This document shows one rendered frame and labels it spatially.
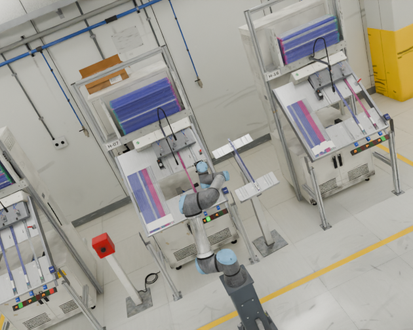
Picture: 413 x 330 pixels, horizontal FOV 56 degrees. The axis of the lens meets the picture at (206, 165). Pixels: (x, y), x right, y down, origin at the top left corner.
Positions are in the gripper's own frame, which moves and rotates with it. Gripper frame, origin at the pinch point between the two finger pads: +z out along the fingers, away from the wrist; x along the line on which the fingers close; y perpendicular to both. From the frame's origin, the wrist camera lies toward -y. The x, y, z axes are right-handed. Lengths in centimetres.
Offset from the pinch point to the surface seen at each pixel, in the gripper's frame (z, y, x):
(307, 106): 6, 12, -104
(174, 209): -3.8, -20.2, 31.8
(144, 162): 8.1, 24.7, 38.9
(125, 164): 9, 29, 54
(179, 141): 2.8, 28.3, 5.6
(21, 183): 7, 48, 134
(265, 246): 36, -87, -27
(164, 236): 34, -41, 52
